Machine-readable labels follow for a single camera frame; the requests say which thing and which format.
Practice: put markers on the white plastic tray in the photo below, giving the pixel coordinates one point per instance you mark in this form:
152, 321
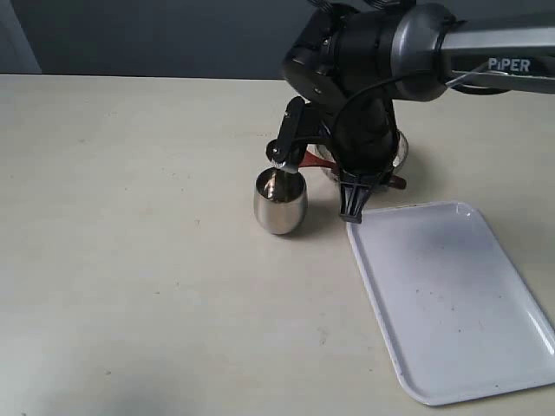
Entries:
458, 321

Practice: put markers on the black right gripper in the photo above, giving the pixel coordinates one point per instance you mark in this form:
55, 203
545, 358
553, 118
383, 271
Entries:
339, 66

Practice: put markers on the small steel cup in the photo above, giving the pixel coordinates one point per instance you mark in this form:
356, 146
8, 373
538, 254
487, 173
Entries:
280, 200

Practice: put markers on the steel bowl of rice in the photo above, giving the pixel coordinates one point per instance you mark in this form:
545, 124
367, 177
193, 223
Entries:
402, 153

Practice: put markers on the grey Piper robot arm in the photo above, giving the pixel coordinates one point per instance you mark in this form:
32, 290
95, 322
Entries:
432, 51

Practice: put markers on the red wooden spoon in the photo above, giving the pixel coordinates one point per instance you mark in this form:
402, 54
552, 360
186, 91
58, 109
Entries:
311, 160

